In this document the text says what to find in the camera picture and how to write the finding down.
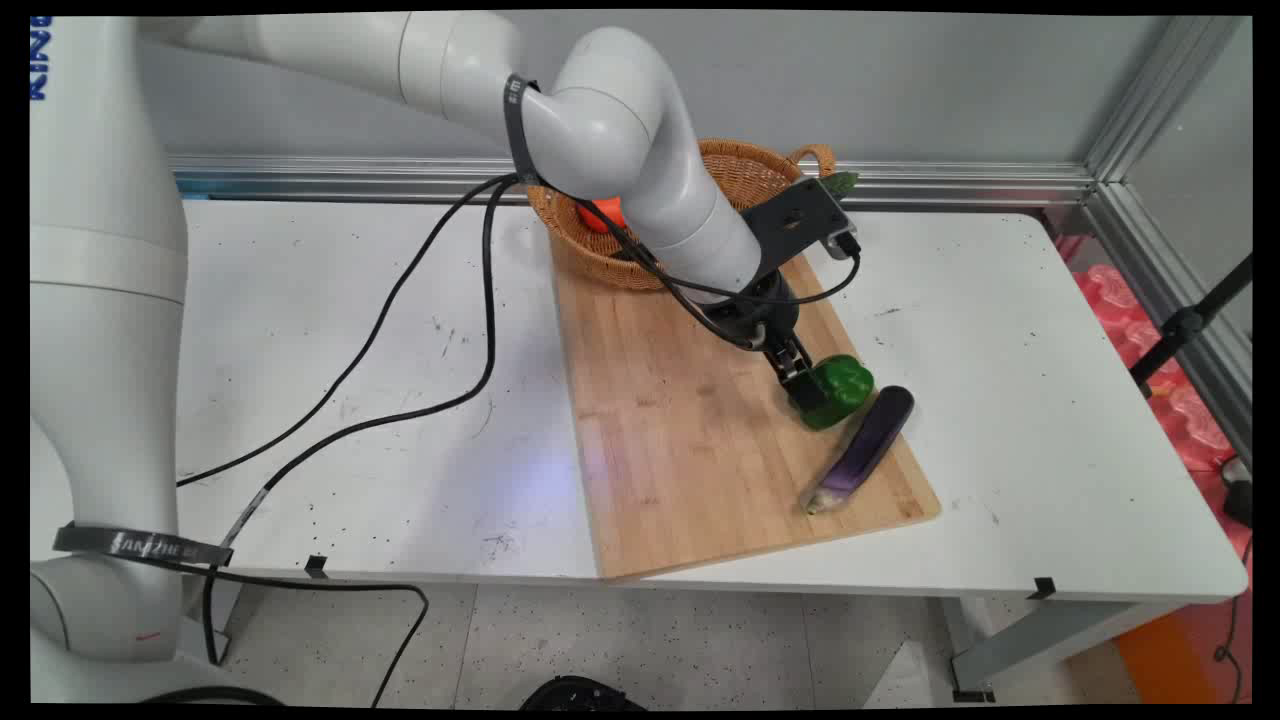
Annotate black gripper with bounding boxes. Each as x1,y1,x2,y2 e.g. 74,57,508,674
697,270,831,421

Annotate green bell pepper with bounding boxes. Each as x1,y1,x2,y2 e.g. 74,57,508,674
797,354,875,432

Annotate purple eggplant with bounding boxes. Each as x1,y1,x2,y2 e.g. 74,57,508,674
803,385,916,517

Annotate wooden cutting board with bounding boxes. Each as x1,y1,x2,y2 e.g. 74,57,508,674
548,235,942,583

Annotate woven wicker basket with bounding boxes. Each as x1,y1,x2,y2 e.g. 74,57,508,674
527,138,837,293

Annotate small orange pumpkin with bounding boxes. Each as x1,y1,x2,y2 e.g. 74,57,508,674
578,197,627,235

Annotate pink foam sheet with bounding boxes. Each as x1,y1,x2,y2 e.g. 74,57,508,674
1055,235,1253,561

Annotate grey table leg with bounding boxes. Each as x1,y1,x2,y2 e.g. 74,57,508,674
940,597,1186,703

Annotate black round floor object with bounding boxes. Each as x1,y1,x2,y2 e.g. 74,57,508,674
520,676,647,711

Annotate black tripod stand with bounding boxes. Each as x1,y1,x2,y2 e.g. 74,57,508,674
1130,255,1253,387

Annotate orange flat panel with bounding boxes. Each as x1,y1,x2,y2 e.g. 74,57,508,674
1113,610,1206,706

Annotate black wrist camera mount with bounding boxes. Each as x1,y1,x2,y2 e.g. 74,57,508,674
742,178,861,277

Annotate slanted aluminium frame rail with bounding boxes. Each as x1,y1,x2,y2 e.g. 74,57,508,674
1085,180,1253,466

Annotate upright aluminium frame post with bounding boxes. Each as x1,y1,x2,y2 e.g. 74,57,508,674
1085,15,1243,186

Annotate horizontal aluminium frame rail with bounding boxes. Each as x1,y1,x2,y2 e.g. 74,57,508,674
168,155,1096,209

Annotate thin black floor cable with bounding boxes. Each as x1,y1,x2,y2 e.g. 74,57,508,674
1213,535,1253,693

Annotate black printed velcro strap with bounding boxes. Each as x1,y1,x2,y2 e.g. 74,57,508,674
53,522,236,569

